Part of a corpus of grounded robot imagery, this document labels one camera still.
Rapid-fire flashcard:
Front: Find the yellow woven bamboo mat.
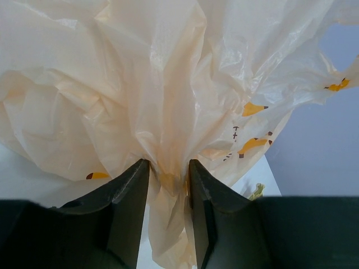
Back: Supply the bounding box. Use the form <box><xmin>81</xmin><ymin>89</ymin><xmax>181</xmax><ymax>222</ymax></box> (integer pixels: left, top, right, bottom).
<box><xmin>248</xmin><ymin>183</ymin><xmax>265</xmax><ymax>201</ymax></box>

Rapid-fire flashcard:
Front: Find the translucent plastic bag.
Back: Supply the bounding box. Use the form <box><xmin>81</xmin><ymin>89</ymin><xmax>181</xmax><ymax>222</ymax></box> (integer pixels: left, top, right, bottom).
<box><xmin>1</xmin><ymin>1</ymin><xmax>358</xmax><ymax>268</ymax></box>

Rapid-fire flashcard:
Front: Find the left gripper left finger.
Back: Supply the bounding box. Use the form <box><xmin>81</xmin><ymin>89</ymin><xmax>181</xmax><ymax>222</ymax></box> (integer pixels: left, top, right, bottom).
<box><xmin>1</xmin><ymin>159</ymin><xmax>150</xmax><ymax>268</ymax></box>

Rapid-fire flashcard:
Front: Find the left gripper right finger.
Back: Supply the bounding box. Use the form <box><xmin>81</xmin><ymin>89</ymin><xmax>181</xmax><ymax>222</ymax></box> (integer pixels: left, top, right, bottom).
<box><xmin>189</xmin><ymin>160</ymin><xmax>358</xmax><ymax>268</ymax></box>

